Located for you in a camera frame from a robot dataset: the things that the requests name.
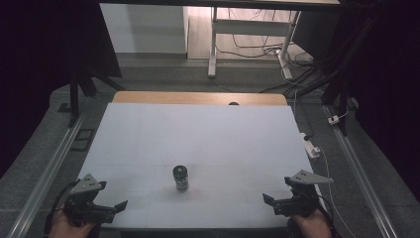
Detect white desk frame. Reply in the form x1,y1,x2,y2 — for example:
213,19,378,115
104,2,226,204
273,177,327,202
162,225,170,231
207,6,302,80

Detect black floor frame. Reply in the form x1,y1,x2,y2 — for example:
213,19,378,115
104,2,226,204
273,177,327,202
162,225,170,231
70,128,96,153

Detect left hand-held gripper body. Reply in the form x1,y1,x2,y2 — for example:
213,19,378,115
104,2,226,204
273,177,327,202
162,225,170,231
62,173,117,228

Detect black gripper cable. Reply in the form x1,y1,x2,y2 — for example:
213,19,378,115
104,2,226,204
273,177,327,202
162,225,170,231
316,194,341,238
44,178,81,236

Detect wooden table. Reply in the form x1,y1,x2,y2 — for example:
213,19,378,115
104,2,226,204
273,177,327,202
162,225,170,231
112,90,288,107

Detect aluminium floor rail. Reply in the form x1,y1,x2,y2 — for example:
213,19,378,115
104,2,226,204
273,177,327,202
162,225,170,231
322,104,399,238
5,110,87,238

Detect white table mat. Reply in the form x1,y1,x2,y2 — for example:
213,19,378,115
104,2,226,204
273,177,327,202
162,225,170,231
76,102,326,230

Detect black stand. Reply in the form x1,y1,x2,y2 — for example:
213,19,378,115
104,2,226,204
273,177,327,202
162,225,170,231
67,49,127,129
283,13,380,137

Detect tangle of floor cables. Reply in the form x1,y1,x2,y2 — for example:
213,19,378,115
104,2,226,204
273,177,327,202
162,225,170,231
214,8,318,94

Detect white power strip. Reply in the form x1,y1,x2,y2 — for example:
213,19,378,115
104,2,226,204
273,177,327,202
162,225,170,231
299,132,322,160

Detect person's right hand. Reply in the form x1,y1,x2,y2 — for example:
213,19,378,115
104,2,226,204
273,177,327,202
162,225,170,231
291,208,332,238

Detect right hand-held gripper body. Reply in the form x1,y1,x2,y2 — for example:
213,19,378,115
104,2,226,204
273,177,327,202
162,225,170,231
272,169,335,220

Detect white cabinet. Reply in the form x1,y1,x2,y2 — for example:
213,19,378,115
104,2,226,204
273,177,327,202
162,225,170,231
99,3,189,55

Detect black curtain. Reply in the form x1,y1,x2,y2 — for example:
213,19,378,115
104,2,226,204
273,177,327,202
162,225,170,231
0,0,123,179
340,0,420,202

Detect white cable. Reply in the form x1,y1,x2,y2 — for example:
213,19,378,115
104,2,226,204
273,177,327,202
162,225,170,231
317,147,358,238

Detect person's left hand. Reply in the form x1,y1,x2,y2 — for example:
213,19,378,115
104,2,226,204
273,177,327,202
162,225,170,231
48,209,97,238

